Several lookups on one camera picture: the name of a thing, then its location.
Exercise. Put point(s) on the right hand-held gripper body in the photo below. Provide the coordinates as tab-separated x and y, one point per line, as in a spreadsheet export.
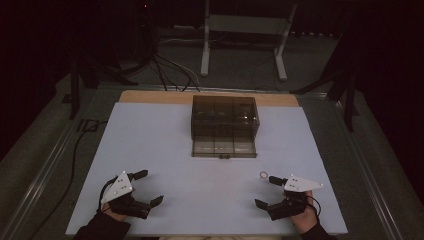
293	196

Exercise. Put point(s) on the white table mat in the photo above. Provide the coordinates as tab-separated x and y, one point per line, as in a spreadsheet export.
186	186

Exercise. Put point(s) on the white metal stand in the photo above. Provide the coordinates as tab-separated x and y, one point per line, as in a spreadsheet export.
245	25

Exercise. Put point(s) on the smoky transparent plastic box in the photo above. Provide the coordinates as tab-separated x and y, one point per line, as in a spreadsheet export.
225	115

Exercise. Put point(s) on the smoky transparent drawer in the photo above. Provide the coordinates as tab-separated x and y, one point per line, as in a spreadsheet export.
224	146

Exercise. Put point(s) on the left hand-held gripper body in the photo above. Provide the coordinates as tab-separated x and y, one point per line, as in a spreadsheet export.
120	189

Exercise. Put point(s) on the person's right hand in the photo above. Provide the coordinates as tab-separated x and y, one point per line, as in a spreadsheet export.
305	218

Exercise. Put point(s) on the metal floor rail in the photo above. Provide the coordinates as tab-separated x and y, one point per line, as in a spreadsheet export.
43	173
216	89
366	166

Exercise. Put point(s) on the person's left hand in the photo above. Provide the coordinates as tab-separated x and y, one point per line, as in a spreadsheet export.
111	213

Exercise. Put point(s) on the black metal stand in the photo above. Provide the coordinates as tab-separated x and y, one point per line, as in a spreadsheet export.
86	76
343	86

